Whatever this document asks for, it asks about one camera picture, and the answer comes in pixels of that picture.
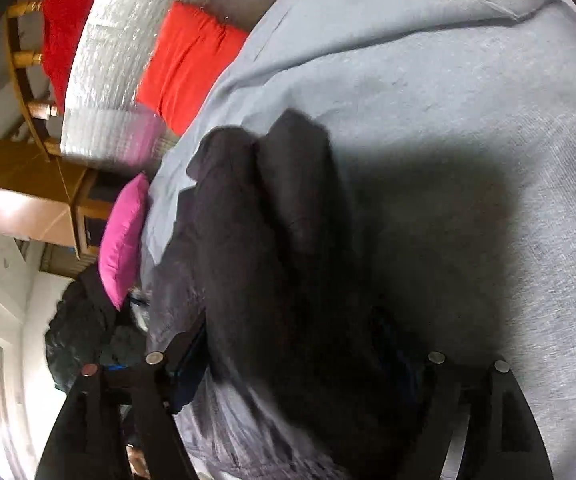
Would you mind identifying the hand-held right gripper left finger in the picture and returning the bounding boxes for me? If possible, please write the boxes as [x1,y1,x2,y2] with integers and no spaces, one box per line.
[33,310,209,480]

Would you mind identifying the grey blanket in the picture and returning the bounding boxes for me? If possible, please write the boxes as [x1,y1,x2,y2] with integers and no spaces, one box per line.
[140,0,576,480]

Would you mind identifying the wooden headboard railing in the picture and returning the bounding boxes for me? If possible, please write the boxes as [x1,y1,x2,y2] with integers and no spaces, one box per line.
[5,0,64,161]

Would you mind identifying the red fleece blanket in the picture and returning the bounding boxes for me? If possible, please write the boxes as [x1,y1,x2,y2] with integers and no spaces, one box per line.
[40,0,111,113]

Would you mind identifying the red cushion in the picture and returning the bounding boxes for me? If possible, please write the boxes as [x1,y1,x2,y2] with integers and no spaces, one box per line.
[135,1,250,137]

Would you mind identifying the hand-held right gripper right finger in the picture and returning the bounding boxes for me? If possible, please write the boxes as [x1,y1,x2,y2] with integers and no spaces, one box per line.
[403,350,556,480]

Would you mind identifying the magenta pillow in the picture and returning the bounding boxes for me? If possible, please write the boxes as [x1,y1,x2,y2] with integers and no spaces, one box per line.
[98,172,151,311]

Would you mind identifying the silver foil insulation mat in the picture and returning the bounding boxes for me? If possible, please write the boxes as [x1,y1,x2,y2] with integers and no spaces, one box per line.
[60,0,284,171]

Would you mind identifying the pile of black clothes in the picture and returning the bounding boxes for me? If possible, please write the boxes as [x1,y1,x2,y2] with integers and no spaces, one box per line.
[43,265,149,396]

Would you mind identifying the wooden desk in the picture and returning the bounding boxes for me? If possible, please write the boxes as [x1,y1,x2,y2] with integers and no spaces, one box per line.
[0,137,119,261]

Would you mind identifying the dark grey jacket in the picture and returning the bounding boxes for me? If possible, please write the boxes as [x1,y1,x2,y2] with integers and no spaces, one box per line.
[140,109,449,480]

